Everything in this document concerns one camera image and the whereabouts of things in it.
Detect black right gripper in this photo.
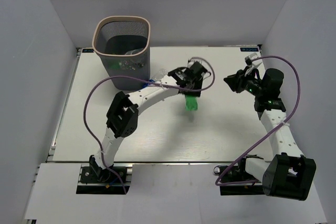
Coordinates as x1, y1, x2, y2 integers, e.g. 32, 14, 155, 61
224, 66, 265, 97

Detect green plastic bottle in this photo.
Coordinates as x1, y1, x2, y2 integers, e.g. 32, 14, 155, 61
108, 62, 121, 71
185, 95, 198, 111

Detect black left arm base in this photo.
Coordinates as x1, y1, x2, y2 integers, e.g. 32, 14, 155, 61
76, 163, 133, 195

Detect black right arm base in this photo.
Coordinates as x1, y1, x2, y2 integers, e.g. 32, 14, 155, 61
219, 155, 269, 196

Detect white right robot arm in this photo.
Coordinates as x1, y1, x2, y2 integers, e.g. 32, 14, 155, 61
221, 68, 316, 201

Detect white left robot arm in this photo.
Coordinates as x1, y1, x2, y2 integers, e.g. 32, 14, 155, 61
89, 57, 215, 182

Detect grey mesh waste bin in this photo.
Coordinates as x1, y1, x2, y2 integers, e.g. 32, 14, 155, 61
92, 16, 151, 91

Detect clear bottle blue label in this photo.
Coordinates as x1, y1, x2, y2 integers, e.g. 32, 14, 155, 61
142, 68, 167, 89

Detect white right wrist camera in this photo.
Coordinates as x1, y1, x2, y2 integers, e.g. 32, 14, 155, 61
245, 52, 261, 71

